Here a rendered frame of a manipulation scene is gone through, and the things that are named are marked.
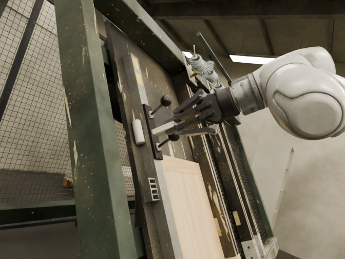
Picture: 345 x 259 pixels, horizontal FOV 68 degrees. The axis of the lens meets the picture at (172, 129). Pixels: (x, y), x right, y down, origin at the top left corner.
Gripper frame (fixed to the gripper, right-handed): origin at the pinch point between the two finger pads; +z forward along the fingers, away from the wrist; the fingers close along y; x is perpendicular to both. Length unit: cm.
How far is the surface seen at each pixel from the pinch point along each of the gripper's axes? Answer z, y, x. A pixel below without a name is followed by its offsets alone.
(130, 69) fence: 12.8, -31.4, 11.2
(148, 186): 13.2, 12.3, 7.2
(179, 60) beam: 6, -53, 52
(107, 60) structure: 18.7, -36.1, 6.1
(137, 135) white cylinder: 13.6, -4.5, 7.7
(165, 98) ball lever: 0.5, -12.1, 7.0
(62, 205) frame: 121, -4, 71
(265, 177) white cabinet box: 25, -9, 436
